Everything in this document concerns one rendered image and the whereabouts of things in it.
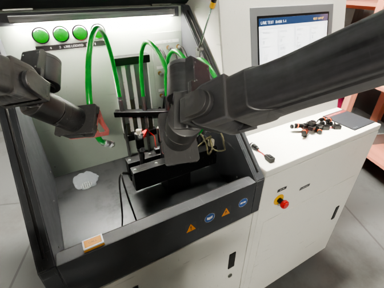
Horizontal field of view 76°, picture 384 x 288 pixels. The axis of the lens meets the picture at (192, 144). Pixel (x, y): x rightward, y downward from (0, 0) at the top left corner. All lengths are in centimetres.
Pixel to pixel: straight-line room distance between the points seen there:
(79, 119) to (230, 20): 64
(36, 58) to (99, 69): 51
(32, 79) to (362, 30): 43
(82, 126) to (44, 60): 14
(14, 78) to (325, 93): 41
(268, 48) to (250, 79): 80
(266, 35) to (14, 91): 88
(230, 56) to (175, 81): 59
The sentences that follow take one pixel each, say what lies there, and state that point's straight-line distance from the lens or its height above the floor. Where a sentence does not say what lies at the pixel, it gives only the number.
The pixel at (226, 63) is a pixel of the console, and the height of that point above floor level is 127.
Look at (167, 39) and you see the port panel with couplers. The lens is 110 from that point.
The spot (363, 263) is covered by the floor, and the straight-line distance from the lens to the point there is 209.
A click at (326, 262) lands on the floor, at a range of 198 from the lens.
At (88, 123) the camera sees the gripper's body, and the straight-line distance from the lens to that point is 57.
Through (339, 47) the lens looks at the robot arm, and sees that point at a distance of 27.
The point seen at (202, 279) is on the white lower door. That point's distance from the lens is 112.
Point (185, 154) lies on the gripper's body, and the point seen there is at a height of 125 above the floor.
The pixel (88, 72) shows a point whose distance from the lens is 63.
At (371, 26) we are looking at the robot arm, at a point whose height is 148.
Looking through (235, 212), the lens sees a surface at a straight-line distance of 91.
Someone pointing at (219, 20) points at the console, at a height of 141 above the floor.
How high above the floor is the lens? 151
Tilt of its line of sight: 32 degrees down
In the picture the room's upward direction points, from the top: straight up
